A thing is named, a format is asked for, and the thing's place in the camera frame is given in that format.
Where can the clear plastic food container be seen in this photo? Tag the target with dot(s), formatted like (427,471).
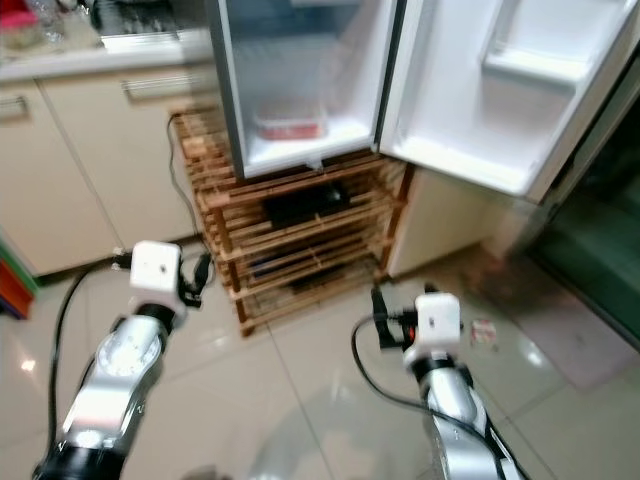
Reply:
(290,127)

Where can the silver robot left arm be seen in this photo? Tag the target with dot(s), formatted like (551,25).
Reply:
(120,380)

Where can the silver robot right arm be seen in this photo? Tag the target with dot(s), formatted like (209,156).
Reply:
(460,420)

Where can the beige cabinet with white top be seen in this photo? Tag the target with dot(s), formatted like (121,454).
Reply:
(450,225)

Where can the small red white carton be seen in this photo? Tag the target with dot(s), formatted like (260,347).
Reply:
(483,333)

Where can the wooden slatted rack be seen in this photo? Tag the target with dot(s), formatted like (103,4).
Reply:
(280,300)

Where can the black box with label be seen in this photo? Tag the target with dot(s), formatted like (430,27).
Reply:
(305,204)

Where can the beige kitchen cabinet with drawers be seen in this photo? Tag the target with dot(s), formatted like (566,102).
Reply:
(90,180)

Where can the pink floor mat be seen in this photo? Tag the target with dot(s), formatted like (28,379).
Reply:
(580,330)

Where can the orange flat board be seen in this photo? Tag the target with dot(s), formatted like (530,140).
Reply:
(10,292)

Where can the green glass door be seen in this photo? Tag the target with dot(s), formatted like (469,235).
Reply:
(600,230)

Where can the steel gas stove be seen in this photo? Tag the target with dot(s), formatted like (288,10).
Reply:
(140,25)

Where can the jar with pink lid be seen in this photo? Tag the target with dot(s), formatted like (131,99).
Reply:
(25,32)

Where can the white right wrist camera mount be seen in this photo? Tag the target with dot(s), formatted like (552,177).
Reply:
(433,322)

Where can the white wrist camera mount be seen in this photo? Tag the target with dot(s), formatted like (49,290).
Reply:
(156,272)
(433,322)

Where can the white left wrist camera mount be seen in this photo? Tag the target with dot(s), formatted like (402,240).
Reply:
(156,272)

